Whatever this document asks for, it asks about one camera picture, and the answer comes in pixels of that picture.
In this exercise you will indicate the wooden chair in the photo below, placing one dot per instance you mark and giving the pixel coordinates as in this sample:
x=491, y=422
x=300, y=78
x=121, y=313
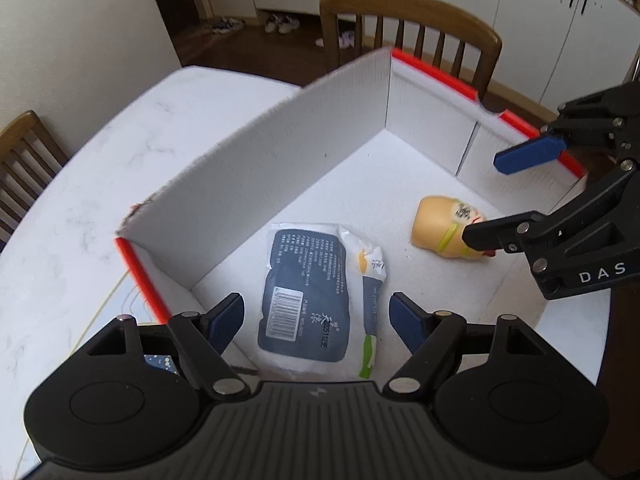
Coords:
x=30, y=159
x=448, y=20

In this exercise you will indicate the wooden chair far side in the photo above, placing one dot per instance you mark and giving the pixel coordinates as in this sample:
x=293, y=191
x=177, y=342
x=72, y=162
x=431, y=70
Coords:
x=448, y=20

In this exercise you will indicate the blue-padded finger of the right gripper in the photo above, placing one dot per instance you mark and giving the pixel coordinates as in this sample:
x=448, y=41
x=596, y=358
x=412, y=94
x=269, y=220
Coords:
x=532, y=153

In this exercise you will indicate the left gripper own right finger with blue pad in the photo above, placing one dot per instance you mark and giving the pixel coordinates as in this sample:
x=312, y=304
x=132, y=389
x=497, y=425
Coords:
x=435, y=343

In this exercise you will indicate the white navy tissue pack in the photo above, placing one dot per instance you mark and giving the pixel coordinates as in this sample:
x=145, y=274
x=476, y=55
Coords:
x=322, y=293

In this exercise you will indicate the left gripper own left finger with blue pad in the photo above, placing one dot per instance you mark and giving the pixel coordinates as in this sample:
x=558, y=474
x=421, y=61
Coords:
x=201, y=340

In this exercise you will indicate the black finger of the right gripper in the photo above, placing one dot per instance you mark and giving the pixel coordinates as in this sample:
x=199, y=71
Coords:
x=500, y=234

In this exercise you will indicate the wooden chair left side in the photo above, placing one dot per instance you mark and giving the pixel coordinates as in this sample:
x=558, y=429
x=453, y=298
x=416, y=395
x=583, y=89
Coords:
x=30, y=159

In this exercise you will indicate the yellow cartoon head toy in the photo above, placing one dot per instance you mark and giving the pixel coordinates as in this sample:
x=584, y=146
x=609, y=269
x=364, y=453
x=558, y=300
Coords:
x=439, y=224

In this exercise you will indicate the red white cardboard box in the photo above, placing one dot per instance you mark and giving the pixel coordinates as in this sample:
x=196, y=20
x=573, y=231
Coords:
x=360, y=148

